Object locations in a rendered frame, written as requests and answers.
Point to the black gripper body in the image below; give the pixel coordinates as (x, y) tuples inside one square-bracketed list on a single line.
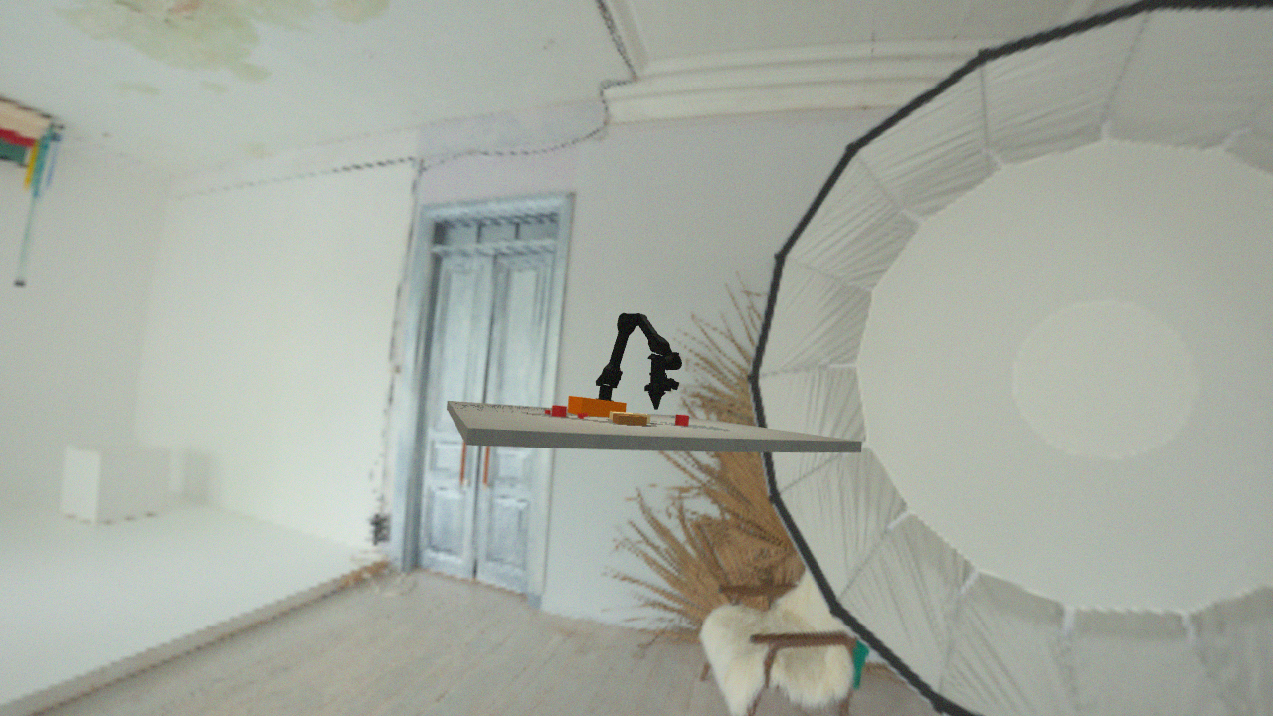
[(657, 384)]

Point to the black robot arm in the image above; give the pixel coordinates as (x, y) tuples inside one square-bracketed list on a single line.
[(627, 323)]

